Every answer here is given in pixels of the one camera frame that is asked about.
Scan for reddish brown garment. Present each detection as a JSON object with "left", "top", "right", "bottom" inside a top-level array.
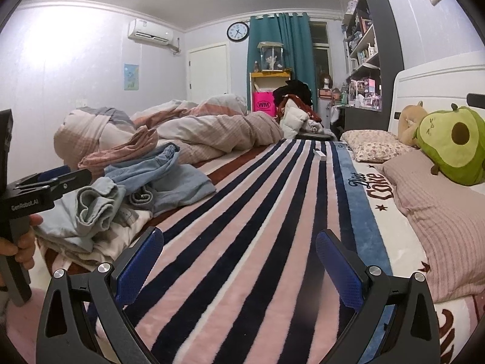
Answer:
[{"left": 276, "top": 94, "right": 315, "bottom": 122}]

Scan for green avocado plush toy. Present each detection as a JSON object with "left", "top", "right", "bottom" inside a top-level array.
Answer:
[{"left": 415, "top": 103, "right": 485, "bottom": 187}]

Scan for white air conditioner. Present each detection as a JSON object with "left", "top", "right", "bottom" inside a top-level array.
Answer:
[{"left": 128, "top": 18, "right": 180, "bottom": 52}]

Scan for white door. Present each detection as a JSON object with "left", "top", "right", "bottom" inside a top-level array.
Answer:
[{"left": 187, "top": 43, "right": 230, "bottom": 103}]

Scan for small wall poster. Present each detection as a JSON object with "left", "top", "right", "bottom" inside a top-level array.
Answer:
[{"left": 124, "top": 63, "right": 140, "bottom": 91}]

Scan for teal curtain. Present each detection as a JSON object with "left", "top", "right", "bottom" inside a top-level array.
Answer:
[{"left": 246, "top": 12, "right": 317, "bottom": 114}]

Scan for pink and white duvet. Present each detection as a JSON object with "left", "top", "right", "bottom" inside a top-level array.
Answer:
[{"left": 53, "top": 94, "right": 285, "bottom": 180}]

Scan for mannequin head with wig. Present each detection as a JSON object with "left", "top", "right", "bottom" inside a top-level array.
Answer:
[{"left": 319, "top": 73, "right": 334, "bottom": 99}]

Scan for blue denim jeans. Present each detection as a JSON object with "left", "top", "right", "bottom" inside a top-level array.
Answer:
[{"left": 104, "top": 142, "right": 216, "bottom": 217}]

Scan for pink shopping bag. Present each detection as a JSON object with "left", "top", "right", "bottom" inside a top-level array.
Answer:
[{"left": 253, "top": 91, "right": 276, "bottom": 117}]

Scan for light blue pants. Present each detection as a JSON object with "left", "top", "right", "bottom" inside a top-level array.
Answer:
[{"left": 36, "top": 177, "right": 127, "bottom": 253}]

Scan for black clothes pile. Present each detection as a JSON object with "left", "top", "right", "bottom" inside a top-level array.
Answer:
[{"left": 273, "top": 79, "right": 313, "bottom": 109}]

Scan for white cloth pile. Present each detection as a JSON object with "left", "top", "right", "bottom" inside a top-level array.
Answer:
[{"left": 38, "top": 208, "right": 152, "bottom": 270}]

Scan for dark bookshelf with items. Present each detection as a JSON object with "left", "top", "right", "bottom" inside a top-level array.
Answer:
[{"left": 339, "top": 0, "right": 404, "bottom": 131}]

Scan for striped printed blanket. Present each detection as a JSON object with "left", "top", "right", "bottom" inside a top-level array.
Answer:
[{"left": 8, "top": 138, "right": 485, "bottom": 364}]

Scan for pink ribbed pillow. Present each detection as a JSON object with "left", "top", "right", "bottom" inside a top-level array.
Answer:
[{"left": 381, "top": 150, "right": 485, "bottom": 304}]

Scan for brown plush toy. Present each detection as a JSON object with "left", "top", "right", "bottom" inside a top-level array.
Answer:
[{"left": 398, "top": 100, "right": 429, "bottom": 148}]

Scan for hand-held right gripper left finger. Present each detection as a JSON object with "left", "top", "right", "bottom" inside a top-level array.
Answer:
[{"left": 36, "top": 225, "right": 165, "bottom": 364}]

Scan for round wall clock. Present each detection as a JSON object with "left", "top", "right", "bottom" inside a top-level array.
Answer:
[{"left": 226, "top": 22, "right": 250, "bottom": 42}]

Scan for white bed headboard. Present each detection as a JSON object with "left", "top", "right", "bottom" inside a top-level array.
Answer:
[{"left": 387, "top": 50, "right": 485, "bottom": 148}]

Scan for white puffer jacket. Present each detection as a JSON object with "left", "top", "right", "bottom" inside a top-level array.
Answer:
[{"left": 280, "top": 99, "right": 309, "bottom": 139}]

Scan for yellow shelf unit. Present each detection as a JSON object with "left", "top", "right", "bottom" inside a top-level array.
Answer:
[{"left": 249, "top": 69, "right": 293, "bottom": 113}]

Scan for clear doll display case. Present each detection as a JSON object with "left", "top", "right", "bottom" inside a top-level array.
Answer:
[{"left": 258, "top": 42, "right": 286, "bottom": 72}]

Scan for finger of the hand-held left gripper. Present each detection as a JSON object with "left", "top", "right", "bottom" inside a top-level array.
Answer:
[{"left": 8, "top": 166, "right": 92, "bottom": 198}]

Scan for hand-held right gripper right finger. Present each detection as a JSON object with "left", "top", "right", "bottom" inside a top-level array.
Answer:
[{"left": 315, "top": 229, "right": 442, "bottom": 364}]

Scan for person's left hand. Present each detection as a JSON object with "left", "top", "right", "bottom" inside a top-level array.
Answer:
[{"left": 0, "top": 214, "right": 44, "bottom": 274}]

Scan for floral pillow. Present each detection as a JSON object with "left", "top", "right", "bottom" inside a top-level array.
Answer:
[{"left": 340, "top": 130, "right": 415, "bottom": 163}]

